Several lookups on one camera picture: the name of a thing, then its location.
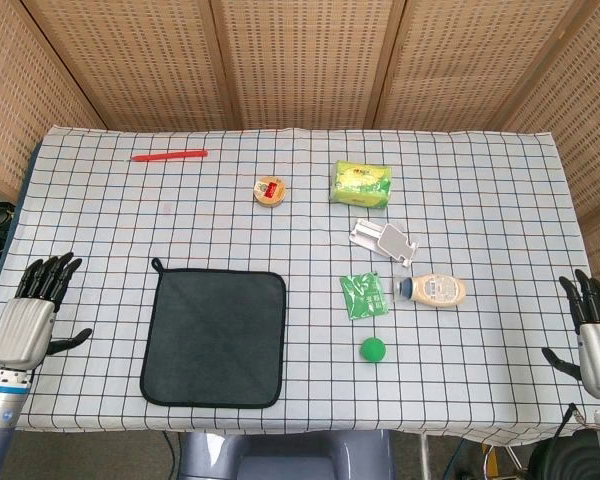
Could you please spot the green ball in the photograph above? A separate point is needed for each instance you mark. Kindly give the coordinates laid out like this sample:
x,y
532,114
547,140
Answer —
x,y
373,349

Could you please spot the checkered tablecloth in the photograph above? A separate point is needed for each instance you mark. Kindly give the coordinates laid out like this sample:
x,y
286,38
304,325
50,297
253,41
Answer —
x,y
300,200

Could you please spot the dark green cleaning cloth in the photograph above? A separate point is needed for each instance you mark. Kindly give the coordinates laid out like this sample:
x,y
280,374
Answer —
x,y
215,337

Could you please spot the white phone stand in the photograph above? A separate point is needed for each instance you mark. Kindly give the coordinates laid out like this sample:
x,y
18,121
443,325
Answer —
x,y
384,241

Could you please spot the round wooden tin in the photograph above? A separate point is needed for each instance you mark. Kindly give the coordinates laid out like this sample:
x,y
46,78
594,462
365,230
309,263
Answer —
x,y
270,192

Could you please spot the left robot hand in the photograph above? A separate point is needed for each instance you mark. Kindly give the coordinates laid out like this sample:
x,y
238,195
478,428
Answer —
x,y
22,322

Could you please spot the black round object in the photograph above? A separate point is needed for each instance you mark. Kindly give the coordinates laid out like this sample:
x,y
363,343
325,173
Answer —
x,y
565,457

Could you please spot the green tissue pack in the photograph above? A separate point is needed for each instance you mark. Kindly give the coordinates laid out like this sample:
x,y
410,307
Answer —
x,y
361,184

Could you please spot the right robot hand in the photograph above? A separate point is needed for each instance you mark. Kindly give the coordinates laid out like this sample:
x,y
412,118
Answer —
x,y
597,340

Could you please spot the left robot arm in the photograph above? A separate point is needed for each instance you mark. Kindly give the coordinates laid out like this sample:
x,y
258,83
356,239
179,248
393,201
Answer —
x,y
0,410

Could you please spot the red pen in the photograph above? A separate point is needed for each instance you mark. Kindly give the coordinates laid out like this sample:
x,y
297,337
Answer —
x,y
170,156

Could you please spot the woven folding screen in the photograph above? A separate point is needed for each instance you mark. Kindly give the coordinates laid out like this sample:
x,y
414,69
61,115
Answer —
x,y
300,60

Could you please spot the beige squeeze bottle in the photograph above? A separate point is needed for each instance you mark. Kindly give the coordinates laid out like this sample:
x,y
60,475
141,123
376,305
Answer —
x,y
435,291

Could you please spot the green sachet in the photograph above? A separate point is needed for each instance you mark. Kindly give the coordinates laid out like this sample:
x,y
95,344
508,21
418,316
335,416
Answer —
x,y
364,296

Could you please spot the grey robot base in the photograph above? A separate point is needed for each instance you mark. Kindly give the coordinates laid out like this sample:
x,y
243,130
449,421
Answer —
x,y
285,457

